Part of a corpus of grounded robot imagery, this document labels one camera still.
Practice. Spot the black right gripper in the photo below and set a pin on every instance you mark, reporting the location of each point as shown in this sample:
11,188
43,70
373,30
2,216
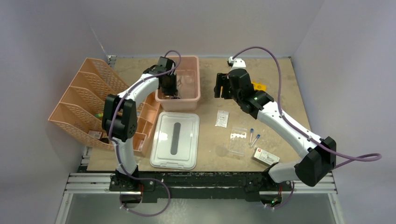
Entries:
222,79

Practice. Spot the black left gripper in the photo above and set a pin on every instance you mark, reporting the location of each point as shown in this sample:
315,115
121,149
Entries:
172,91

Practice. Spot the small white sachet packet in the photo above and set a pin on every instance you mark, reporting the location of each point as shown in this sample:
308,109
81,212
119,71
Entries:
222,119

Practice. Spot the blue capped tube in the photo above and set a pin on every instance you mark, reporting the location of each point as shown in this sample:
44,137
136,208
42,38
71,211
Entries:
251,135
254,140

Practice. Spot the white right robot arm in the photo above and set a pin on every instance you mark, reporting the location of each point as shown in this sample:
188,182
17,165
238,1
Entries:
316,154

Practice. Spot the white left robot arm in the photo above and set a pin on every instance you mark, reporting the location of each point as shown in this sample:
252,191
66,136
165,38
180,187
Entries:
120,116

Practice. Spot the pink plastic bin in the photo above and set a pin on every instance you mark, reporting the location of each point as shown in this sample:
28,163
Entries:
173,105

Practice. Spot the yellow test tube rack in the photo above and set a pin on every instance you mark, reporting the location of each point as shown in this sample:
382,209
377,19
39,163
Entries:
259,86

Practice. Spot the white plastic bin lid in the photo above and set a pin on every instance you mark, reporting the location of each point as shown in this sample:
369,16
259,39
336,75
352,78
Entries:
175,142

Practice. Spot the clear plastic well plate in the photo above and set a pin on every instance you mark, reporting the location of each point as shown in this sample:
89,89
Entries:
238,141

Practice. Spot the small white cardboard box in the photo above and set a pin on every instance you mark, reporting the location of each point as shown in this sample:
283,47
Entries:
264,157

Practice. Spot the orange plastic file organizer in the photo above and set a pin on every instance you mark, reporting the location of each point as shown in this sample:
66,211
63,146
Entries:
78,111

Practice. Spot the black aluminium base frame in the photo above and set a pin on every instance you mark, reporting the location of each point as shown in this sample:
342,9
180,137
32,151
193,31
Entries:
153,185

